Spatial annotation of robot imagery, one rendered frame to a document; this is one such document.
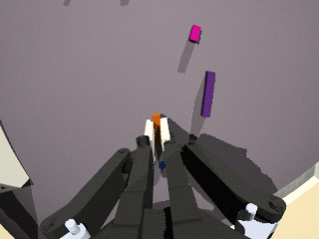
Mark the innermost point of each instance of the purple rod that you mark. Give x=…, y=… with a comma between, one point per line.
x=207, y=94

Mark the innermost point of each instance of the magenta rod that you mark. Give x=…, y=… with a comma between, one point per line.
x=194, y=33

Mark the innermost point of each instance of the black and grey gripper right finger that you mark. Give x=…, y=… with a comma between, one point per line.
x=253, y=212

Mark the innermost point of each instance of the grey rod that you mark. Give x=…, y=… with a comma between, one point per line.
x=159, y=153

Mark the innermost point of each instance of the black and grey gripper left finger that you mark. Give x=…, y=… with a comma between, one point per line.
x=87, y=212

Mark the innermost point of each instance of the orange rod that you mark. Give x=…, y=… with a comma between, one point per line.
x=156, y=121

